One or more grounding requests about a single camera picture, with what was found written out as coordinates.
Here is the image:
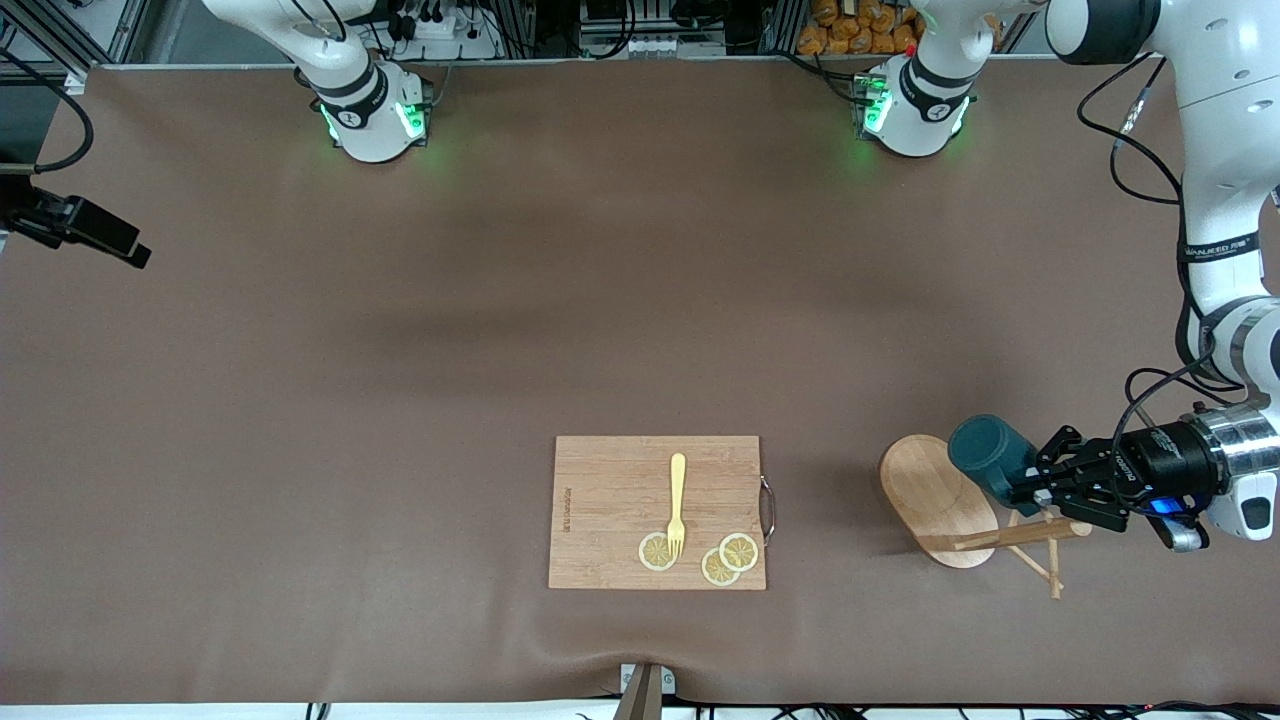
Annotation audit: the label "dark teal mug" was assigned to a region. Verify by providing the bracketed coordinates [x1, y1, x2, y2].
[946, 413, 1043, 505]

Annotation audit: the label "wooden cutting board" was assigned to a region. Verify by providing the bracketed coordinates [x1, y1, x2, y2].
[548, 435, 777, 591]

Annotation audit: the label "white electronics box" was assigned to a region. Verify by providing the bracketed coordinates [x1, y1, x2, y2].
[580, 30, 726, 59]

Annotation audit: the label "aluminium frame post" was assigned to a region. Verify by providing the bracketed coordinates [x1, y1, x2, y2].
[50, 0, 151, 93]
[1195, 0, 1280, 211]

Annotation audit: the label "brown table mat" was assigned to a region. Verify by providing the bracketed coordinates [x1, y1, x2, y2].
[0, 58, 1280, 706]

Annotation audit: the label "wooden mug tree rack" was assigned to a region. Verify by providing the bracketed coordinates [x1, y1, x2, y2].
[878, 433, 1096, 601]

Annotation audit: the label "metal table bracket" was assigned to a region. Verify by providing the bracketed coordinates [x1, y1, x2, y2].
[612, 662, 678, 720]

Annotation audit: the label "white power strip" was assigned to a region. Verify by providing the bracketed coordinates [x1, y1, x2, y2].
[385, 0, 501, 61]

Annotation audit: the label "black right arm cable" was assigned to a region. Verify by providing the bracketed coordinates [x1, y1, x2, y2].
[0, 48, 95, 173]

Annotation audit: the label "yellow plastic fork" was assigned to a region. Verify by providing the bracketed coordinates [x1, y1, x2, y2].
[666, 453, 689, 561]

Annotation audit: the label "orange snack bags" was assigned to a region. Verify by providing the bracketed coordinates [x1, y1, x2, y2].
[798, 0, 926, 57]

